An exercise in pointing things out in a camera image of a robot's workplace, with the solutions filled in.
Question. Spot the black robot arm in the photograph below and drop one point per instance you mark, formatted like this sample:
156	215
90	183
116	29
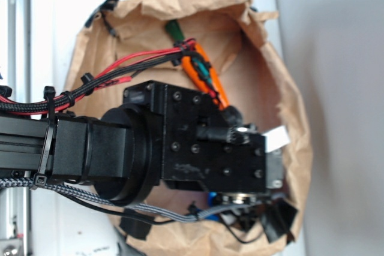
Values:
118	153

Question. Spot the crumpled brown paper bag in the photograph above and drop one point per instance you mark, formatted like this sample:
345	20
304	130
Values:
255	79

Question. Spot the blue sponge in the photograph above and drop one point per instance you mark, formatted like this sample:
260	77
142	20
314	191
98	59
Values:
213	201

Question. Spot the orange plastic toy carrot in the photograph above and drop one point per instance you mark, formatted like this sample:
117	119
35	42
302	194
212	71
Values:
204	76

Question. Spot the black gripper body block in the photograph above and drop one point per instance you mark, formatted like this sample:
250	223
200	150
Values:
202	148

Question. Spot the black zip tie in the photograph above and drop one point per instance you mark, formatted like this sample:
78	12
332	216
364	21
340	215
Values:
41	176

